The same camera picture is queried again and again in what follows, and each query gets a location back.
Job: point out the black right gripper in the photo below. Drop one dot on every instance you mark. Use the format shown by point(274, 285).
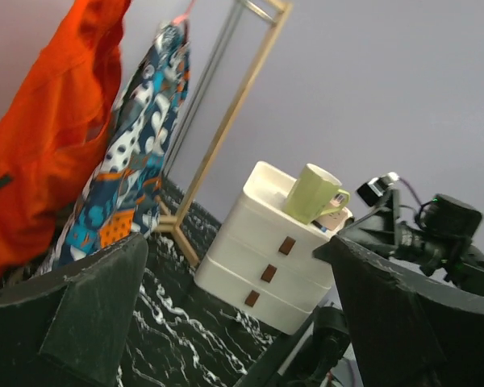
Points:
point(378, 230)

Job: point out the wooden clothes rack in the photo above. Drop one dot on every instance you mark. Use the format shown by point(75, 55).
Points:
point(172, 223)

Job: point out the orange shorts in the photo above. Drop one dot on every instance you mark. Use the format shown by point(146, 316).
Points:
point(56, 129)

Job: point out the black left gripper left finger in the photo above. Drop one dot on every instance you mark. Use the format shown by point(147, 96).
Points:
point(69, 327)

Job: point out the blue patterned shorts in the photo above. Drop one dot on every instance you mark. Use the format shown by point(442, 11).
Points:
point(120, 196)

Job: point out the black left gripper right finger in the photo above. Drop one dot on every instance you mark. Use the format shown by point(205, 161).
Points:
point(406, 329)

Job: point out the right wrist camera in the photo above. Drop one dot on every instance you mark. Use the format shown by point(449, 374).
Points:
point(371, 191)

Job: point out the pink card in box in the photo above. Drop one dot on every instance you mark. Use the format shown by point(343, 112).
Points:
point(335, 214)

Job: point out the white drawer organizer box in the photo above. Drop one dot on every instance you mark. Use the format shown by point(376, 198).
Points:
point(261, 261)

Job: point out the green mug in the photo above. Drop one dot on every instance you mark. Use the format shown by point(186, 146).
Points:
point(315, 193)

